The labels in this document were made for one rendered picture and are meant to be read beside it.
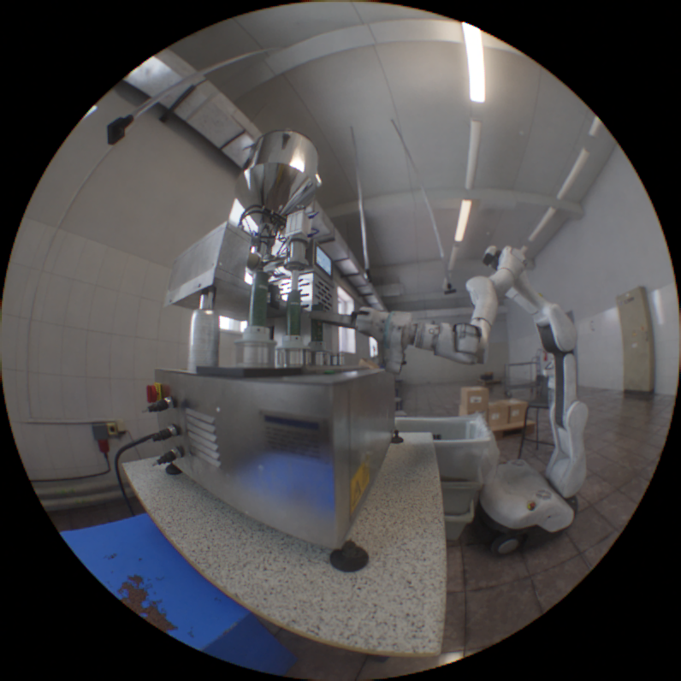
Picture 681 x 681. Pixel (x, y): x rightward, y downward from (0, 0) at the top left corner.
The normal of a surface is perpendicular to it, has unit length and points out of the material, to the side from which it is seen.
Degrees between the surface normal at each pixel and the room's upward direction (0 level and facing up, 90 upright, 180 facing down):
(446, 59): 180
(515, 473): 73
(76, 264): 90
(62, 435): 90
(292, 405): 90
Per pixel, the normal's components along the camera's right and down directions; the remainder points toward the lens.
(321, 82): 0.02, 0.99
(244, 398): -0.36, -0.11
